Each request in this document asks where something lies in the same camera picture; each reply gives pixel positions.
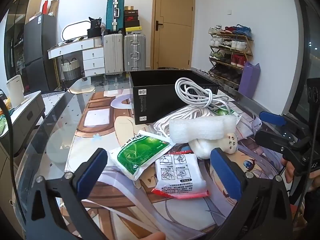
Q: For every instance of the plain black shoe box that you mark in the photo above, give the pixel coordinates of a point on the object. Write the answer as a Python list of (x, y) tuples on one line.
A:
[(132, 24), (131, 13)]

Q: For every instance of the green cloth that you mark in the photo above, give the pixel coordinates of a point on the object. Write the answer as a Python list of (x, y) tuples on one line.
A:
[(2, 126)]

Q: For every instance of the open cardboard box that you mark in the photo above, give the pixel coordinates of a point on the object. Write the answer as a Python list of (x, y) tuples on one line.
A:
[(53, 8)]

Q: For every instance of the wooden door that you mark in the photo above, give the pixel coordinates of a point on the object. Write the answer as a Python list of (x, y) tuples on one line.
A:
[(172, 42)]

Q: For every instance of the person's left hand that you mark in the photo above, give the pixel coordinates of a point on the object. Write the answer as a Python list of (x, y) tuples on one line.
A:
[(152, 236)]

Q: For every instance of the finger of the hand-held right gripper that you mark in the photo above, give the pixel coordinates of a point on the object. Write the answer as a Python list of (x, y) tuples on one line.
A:
[(272, 118), (272, 138)]

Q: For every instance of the person's right hand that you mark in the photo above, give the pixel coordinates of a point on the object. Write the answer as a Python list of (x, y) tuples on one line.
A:
[(290, 172)]

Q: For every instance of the grey side cabinet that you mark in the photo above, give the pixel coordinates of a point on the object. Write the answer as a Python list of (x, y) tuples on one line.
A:
[(27, 115)]

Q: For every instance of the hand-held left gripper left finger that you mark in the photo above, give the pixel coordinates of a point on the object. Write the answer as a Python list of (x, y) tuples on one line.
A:
[(92, 175)]

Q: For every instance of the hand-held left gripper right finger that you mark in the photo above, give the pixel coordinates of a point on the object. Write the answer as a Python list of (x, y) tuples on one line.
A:
[(225, 172)]

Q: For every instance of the white suitcase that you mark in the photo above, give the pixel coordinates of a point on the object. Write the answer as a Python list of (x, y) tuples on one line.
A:
[(112, 55)]

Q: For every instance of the black cardboard box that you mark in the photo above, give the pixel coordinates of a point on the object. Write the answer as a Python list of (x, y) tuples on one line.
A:
[(155, 97)]

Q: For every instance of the printed table mat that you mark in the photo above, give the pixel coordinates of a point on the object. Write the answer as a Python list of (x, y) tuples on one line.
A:
[(105, 197)]

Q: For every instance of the oval mirror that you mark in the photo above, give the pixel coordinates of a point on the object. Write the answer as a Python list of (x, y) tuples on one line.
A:
[(75, 30)]

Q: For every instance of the brown shoe box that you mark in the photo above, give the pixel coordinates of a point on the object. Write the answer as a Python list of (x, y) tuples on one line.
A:
[(128, 7)]

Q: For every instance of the teal suitcase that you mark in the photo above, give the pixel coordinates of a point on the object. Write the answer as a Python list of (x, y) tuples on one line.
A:
[(113, 15)]

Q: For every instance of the silver suitcase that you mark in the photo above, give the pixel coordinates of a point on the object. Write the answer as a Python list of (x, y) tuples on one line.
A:
[(135, 52)]

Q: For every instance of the shoe rack with shoes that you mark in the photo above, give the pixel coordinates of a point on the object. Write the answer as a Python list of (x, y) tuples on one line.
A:
[(230, 45)]

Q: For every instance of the black bag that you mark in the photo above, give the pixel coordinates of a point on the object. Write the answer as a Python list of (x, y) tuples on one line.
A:
[(94, 28)]

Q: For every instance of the dark window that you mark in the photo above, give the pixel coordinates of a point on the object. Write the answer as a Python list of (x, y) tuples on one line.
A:
[(312, 42)]

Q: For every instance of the wooden shoe rack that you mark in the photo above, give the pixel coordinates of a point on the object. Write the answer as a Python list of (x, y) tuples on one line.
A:
[(247, 52)]

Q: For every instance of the white kettle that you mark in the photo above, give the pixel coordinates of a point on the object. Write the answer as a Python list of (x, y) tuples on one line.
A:
[(15, 92)]

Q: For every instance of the white vanity desk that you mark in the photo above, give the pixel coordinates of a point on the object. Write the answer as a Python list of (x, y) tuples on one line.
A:
[(92, 60)]

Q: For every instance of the wicker basket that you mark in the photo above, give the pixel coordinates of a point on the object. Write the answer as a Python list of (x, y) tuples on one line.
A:
[(71, 71)]

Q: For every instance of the black shoe box red logo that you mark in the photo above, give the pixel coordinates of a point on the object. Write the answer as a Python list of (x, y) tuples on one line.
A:
[(131, 18)]

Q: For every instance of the bright green plastic packet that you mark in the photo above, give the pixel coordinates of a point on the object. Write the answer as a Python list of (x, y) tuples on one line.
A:
[(221, 111)]

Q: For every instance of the green printed white-edged packet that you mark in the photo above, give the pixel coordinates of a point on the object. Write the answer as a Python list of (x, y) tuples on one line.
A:
[(140, 152)]

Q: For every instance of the white packet with red edge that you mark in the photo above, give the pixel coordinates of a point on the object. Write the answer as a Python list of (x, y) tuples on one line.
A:
[(180, 175)]

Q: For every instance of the black refrigerator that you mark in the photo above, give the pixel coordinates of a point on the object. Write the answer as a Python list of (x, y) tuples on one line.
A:
[(40, 50)]

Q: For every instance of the white foam wrap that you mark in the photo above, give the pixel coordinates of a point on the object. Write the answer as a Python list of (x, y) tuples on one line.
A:
[(200, 130)]

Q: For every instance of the purple bag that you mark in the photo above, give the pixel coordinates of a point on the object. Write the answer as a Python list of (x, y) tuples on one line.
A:
[(248, 82)]

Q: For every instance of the white plush toy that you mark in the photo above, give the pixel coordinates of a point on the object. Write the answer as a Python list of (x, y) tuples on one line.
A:
[(200, 147)]

